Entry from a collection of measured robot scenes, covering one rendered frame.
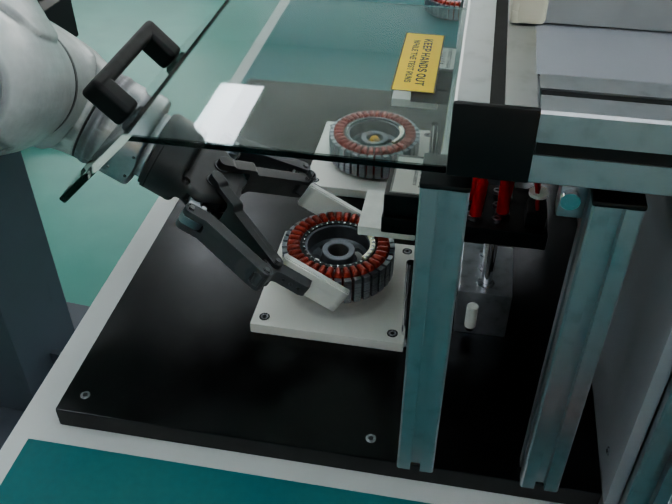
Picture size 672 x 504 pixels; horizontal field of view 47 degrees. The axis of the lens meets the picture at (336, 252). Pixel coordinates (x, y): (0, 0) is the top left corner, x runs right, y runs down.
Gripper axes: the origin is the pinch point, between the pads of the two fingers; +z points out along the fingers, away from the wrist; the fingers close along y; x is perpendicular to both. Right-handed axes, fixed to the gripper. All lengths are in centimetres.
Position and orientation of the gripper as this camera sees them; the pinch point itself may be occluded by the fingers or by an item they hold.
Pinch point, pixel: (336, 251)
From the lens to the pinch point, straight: 77.6
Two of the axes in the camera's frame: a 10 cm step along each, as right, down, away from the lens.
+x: 5.0, -6.1, -6.2
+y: -1.8, 6.3, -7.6
